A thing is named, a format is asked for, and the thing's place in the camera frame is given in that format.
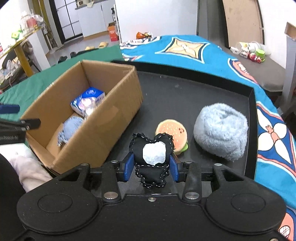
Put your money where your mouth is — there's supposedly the black heart fabric pouch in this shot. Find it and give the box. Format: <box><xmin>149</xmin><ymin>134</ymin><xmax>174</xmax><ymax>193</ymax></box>
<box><xmin>129</xmin><ymin>133</ymin><xmax>175</xmax><ymax>189</ymax></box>

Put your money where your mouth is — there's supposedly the burger plush toy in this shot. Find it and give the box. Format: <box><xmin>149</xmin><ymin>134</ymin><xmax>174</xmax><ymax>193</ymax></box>
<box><xmin>155</xmin><ymin>119</ymin><xmax>188</xmax><ymax>156</ymax></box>

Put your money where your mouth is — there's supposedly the blue denim fabric piece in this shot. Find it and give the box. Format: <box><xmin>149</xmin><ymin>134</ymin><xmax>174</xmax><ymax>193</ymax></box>
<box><xmin>57</xmin><ymin>116</ymin><xmax>84</xmax><ymax>147</ymax></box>

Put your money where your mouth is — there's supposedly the brown cardboard box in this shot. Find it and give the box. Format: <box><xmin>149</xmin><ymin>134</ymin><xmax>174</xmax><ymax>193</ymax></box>
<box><xmin>23</xmin><ymin>60</ymin><xmax>143</xmax><ymax>174</ymax></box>

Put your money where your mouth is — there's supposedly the blue tissue pack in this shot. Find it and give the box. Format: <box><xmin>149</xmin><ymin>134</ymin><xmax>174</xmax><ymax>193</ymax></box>
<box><xmin>70</xmin><ymin>87</ymin><xmax>105</xmax><ymax>118</ymax></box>

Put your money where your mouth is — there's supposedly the green cloth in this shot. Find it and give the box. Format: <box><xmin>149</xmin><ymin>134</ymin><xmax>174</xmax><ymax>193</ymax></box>
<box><xmin>1</xmin><ymin>45</ymin><xmax>123</xmax><ymax>121</ymax></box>

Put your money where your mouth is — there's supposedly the cream fleece blanket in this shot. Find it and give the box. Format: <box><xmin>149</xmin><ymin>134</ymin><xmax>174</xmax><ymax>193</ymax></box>
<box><xmin>1</xmin><ymin>143</ymin><xmax>52</xmax><ymax>192</ymax></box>

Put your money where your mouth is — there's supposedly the grey fluffy plush ball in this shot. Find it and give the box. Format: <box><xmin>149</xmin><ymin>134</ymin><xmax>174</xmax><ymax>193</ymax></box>
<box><xmin>193</xmin><ymin>103</ymin><xmax>248</xmax><ymax>162</ymax></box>

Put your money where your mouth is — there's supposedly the black shallow tray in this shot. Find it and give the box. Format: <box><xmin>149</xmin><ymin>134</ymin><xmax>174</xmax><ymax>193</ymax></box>
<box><xmin>107</xmin><ymin>62</ymin><xmax>257</xmax><ymax>179</ymax></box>

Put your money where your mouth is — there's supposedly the yellow table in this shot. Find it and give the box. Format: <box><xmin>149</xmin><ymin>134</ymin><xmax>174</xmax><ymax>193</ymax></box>
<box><xmin>1</xmin><ymin>27</ymin><xmax>42</xmax><ymax>77</ymax></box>

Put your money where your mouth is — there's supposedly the black laptop bag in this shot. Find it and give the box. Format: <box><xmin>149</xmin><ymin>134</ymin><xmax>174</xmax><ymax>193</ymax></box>
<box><xmin>70</xmin><ymin>50</ymin><xmax>92</xmax><ymax>58</ymax></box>

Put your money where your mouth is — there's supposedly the blue patterned blanket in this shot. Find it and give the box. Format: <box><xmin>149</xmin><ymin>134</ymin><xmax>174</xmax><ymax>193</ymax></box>
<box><xmin>120</xmin><ymin>35</ymin><xmax>295</xmax><ymax>240</ymax></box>

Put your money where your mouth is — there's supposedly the yellow slipper pair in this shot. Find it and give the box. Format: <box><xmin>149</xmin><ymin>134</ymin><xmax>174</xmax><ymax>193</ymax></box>
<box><xmin>84</xmin><ymin>41</ymin><xmax>110</xmax><ymax>51</ymax></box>

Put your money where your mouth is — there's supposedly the orange bag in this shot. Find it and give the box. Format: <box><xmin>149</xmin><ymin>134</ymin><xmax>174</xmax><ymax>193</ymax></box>
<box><xmin>136</xmin><ymin>32</ymin><xmax>152</xmax><ymax>39</ymax></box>

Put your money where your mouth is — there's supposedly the orange cardboard box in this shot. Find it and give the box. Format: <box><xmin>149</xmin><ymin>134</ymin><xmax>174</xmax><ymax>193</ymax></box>
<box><xmin>107</xmin><ymin>22</ymin><xmax>119</xmax><ymax>42</ymax></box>

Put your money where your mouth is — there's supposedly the white kitchen cabinet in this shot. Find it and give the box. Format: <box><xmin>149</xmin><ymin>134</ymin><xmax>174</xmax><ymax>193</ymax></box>
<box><xmin>75</xmin><ymin>0</ymin><xmax>115</xmax><ymax>38</ymax></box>

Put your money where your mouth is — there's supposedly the green lidded cup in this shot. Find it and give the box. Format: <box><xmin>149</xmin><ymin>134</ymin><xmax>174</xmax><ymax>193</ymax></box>
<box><xmin>255</xmin><ymin>49</ymin><xmax>265</xmax><ymax>61</ymax></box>

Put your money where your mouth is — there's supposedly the grey desk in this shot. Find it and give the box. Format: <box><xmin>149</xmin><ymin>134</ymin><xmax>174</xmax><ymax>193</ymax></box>
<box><xmin>280</xmin><ymin>22</ymin><xmax>296</xmax><ymax>112</ymax></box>

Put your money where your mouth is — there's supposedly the black framed board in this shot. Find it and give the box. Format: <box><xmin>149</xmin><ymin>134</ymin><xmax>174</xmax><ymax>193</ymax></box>
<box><xmin>218</xmin><ymin>0</ymin><xmax>265</xmax><ymax>48</ymax></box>

